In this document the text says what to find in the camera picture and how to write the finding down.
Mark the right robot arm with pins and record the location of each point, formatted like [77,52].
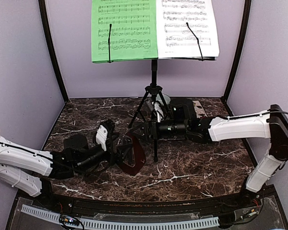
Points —
[271,124]

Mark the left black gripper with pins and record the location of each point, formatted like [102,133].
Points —
[118,156]

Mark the black front rail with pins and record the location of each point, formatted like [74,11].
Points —
[215,205]

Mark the brown wooden metronome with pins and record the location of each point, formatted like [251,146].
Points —
[139,158]

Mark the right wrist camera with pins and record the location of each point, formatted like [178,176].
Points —
[156,110]

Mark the white sheet music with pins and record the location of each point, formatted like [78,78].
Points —
[186,29]

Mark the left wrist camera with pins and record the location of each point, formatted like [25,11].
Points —
[104,134]

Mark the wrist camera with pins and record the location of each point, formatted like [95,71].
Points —
[104,134]
[156,110]

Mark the white slotted cable duct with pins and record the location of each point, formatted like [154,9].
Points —
[123,222]

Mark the floral square plate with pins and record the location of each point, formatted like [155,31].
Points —
[199,109]

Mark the black music stand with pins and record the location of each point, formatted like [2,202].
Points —
[154,90]

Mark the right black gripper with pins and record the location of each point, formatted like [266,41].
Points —
[146,127]

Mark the green ceramic bowl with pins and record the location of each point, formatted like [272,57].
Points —
[166,98]

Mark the green sheet music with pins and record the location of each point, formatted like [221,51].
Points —
[123,30]

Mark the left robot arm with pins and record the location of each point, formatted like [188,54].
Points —
[30,170]

